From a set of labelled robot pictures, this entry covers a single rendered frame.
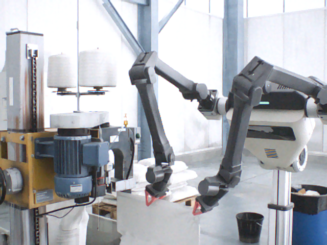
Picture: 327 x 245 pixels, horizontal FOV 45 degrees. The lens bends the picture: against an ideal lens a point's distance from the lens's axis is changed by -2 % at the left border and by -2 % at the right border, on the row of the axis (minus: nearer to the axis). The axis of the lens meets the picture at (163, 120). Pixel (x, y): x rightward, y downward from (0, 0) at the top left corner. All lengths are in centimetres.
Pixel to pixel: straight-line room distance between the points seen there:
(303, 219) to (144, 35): 533
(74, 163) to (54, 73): 49
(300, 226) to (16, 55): 286
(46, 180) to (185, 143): 758
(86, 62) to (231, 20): 914
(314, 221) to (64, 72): 264
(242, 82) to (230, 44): 928
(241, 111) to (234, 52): 916
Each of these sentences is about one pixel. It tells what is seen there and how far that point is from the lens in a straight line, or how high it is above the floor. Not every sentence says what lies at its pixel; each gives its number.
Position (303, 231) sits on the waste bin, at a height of 31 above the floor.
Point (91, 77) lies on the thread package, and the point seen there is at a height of 157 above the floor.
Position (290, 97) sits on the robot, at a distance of 180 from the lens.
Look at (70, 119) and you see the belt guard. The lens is 157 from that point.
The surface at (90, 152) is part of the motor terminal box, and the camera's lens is 158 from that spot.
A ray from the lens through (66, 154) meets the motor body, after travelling 160.
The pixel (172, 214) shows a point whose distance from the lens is 176.
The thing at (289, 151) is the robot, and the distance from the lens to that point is 193.
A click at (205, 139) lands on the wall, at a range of 988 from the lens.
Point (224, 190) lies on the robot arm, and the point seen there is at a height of 113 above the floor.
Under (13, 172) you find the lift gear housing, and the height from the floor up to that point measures 118.
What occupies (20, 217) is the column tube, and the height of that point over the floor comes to 98.
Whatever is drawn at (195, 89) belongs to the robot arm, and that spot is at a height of 152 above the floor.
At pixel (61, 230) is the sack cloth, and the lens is 224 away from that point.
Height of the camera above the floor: 148
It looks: 3 degrees down
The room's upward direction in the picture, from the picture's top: straight up
